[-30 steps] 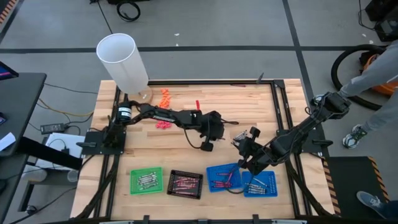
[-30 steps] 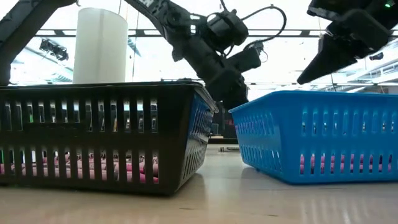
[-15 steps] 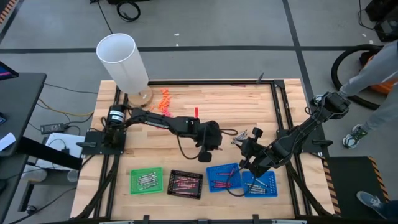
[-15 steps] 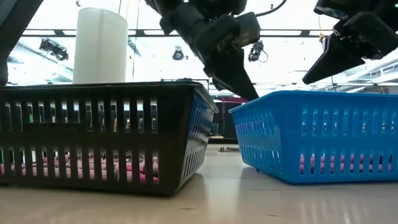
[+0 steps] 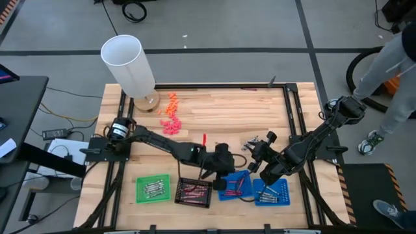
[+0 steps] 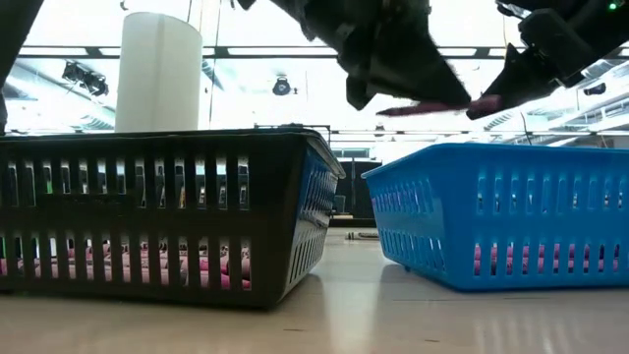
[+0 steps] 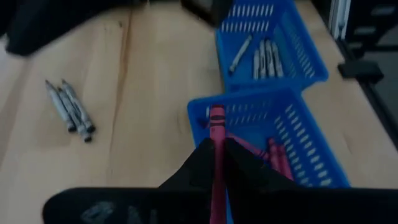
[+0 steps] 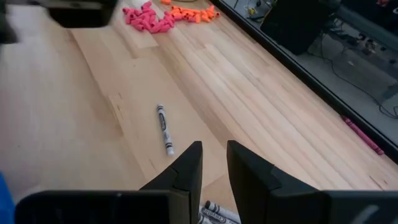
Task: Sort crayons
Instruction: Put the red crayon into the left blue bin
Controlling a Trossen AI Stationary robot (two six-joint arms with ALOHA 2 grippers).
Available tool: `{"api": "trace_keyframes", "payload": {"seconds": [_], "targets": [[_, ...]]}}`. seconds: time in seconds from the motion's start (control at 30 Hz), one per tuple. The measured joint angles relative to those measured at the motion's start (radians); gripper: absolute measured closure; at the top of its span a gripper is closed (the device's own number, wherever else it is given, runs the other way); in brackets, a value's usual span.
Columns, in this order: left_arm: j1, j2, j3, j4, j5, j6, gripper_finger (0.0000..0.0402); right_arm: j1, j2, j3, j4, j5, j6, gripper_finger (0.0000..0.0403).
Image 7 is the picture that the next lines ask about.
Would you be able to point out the silver aluminium rail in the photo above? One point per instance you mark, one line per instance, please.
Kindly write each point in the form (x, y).
(339, 15)

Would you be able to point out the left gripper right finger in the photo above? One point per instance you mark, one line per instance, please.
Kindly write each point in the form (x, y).
(245, 174)

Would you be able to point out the grey crayon black tip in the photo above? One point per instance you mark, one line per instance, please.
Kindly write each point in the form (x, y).
(277, 60)
(59, 105)
(73, 113)
(240, 54)
(77, 104)
(263, 59)
(270, 59)

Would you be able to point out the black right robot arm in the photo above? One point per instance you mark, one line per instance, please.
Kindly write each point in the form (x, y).
(46, 31)

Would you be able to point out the magenta crayon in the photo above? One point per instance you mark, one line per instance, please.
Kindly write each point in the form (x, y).
(284, 161)
(273, 155)
(245, 144)
(217, 124)

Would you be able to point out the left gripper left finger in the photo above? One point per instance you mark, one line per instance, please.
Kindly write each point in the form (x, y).
(199, 171)

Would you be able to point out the blue plastic basket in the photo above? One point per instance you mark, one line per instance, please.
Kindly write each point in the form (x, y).
(245, 81)
(261, 124)

